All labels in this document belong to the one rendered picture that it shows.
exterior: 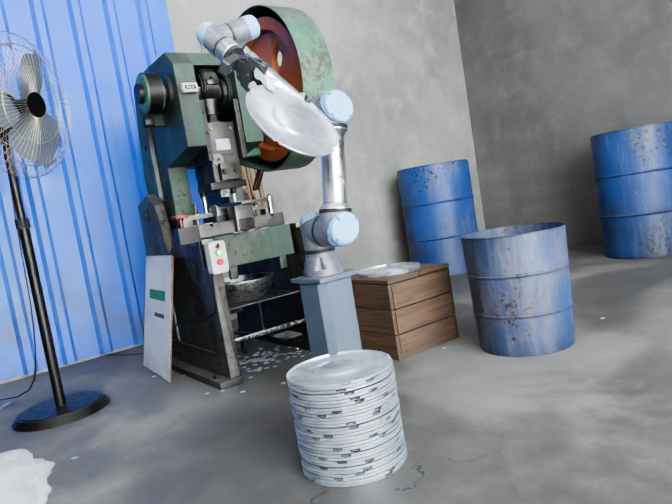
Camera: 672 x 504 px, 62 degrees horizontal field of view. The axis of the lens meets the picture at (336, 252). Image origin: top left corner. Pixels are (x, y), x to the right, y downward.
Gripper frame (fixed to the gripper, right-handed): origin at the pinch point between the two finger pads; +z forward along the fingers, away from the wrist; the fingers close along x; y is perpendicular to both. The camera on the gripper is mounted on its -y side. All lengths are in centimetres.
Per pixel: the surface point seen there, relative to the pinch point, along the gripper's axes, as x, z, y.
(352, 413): 42, 80, -19
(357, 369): 40, 72, -9
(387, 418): 44, 86, -8
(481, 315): 52, 75, 86
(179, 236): 87, -32, 22
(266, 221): 85, -30, 71
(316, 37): 6, -66, 94
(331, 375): 43, 69, -15
